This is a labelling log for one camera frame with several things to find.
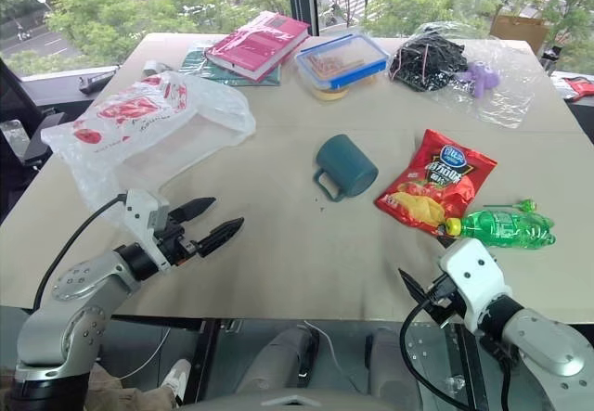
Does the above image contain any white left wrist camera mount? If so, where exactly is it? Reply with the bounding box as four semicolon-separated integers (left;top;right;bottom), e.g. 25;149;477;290
121;188;173;273

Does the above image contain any yellow tape roll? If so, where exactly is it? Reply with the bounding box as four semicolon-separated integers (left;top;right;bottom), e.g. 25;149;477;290
309;78;355;103

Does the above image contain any brown cardboard box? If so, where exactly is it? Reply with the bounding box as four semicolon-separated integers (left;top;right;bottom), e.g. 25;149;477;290
490;13;551;56

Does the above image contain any grey robot torso edge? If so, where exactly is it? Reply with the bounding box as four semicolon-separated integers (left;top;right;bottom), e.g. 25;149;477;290
193;384;420;411

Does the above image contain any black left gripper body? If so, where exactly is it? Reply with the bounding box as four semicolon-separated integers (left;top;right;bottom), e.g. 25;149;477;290
156;211;206;269

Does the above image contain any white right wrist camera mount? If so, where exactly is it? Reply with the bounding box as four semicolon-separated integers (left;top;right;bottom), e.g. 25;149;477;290
437;238;514;337

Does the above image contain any clear plastic bag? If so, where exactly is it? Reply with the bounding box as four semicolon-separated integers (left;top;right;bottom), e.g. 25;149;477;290
387;19;536;130

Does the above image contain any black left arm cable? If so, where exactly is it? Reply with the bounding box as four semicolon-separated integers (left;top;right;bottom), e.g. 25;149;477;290
31;193;129;314

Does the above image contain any clear blue-lidded food container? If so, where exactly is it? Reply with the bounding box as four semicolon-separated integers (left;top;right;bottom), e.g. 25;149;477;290
294;32;391;95

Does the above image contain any teal plastic mug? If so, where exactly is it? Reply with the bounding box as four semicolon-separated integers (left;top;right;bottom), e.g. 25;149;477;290
311;134;380;203

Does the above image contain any dark rounded robot leg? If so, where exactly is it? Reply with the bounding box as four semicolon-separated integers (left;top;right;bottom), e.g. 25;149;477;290
367;326;421;411
235;326;322;411

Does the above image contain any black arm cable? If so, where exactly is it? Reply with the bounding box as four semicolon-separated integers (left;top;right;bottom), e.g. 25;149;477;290
31;193;129;314
399;298;471;411

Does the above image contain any red potato chips bag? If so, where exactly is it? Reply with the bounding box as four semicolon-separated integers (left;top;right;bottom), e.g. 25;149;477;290
374;128;499;238

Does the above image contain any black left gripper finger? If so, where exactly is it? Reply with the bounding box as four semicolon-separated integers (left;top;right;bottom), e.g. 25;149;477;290
199;216;246;259
172;195;217;226

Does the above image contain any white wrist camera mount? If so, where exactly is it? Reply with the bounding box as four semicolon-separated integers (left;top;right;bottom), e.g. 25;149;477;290
121;188;173;273
437;238;514;337

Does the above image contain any green plastic soda bottle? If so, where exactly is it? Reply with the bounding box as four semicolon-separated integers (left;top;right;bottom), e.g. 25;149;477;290
444;206;558;250

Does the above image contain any white red-printed plastic bag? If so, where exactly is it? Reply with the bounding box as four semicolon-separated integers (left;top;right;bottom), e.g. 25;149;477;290
40;70;258;232

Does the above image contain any green lollipop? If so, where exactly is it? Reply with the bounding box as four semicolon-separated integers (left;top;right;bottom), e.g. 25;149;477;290
482;199;538;213

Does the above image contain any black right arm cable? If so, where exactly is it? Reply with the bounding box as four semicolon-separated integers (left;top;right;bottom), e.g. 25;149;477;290
399;298;471;411

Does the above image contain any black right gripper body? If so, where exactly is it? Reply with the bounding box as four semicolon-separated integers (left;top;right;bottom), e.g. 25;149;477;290
423;275;464;328

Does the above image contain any red packaged item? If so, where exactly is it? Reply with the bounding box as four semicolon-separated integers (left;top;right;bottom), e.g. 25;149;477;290
564;75;594;102

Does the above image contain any white sneaker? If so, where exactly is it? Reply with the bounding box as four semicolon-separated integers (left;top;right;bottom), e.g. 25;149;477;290
161;358;193;408

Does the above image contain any purple toy figure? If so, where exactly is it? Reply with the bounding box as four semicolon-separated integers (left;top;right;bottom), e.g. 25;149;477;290
456;59;503;100

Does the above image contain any green notebook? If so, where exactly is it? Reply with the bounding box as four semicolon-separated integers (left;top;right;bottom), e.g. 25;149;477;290
180;41;283;88

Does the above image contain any thin white cable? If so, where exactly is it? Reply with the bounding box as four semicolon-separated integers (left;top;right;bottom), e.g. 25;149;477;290
303;319;343;371

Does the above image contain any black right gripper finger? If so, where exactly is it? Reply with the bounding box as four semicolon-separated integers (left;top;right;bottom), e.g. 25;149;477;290
397;267;432;313

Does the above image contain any black bar-shaped device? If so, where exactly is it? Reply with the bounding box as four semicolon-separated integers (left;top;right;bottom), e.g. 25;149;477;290
77;68;117;96

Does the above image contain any black tangled parts bundle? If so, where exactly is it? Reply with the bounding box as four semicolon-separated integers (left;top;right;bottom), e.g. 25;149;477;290
388;29;471;95

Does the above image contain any pink hardcover book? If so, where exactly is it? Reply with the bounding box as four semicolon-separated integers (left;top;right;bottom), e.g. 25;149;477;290
203;10;312;83

